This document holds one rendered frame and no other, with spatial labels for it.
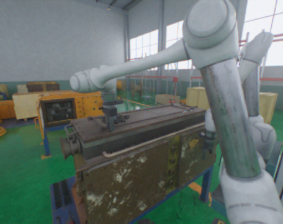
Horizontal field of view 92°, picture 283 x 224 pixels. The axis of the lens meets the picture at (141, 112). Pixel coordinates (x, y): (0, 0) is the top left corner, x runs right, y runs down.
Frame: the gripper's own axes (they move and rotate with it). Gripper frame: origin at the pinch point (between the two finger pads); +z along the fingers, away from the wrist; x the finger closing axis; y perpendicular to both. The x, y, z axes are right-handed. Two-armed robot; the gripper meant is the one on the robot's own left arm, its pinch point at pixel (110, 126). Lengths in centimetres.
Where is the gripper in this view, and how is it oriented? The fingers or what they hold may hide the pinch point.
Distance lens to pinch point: 93.9
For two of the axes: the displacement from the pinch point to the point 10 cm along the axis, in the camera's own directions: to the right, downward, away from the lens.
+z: 0.0, 9.7, 2.6
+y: -8.2, 1.5, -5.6
